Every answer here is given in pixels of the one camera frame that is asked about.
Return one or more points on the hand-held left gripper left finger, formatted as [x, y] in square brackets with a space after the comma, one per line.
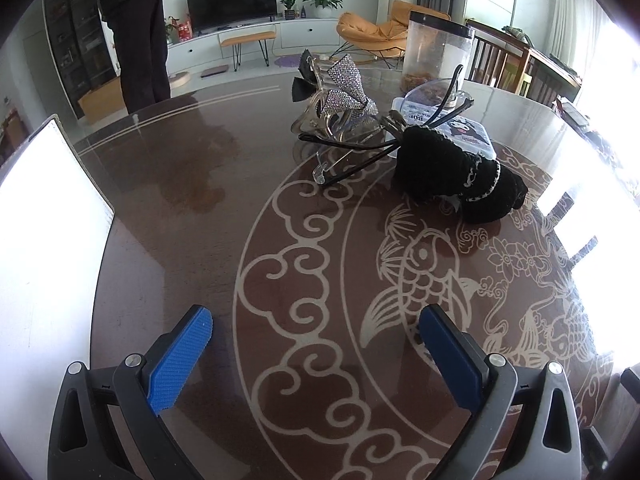
[175, 360]

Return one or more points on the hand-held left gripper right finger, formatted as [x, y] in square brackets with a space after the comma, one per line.
[450, 360]

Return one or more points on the black knit cloth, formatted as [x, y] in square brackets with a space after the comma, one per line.
[450, 170]

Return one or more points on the plastic container with printed lid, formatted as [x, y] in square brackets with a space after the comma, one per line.
[470, 132]

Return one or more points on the black-framed glasses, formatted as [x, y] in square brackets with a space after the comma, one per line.
[350, 147]

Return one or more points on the cardboard box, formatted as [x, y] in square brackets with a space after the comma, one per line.
[102, 100]

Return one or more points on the rhinestone bow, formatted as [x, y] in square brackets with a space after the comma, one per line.
[347, 85]

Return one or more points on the wooden chair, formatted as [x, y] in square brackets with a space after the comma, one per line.
[495, 60]

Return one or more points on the black bow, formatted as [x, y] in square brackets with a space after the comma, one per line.
[302, 80]

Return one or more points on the clear canister with black lid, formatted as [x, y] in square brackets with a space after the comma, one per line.
[435, 50]

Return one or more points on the red box on cabinet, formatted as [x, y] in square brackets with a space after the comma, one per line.
[185, 31]

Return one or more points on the orange bench stool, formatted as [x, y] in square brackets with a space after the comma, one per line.
[247, 37]

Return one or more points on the leafy potted plant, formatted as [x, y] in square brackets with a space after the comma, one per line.
[172, 27]

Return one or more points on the dark display bookcase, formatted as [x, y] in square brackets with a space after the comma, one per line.
[75, 35]

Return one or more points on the orange lounge chair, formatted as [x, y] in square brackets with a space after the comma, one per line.
[370, 27]

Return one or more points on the white tv cabinet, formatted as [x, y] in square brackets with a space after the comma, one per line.
[300, 32]

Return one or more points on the black television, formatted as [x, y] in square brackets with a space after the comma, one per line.
[232, 2]

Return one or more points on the small potted green plant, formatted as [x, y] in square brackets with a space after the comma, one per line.
[288, 7]

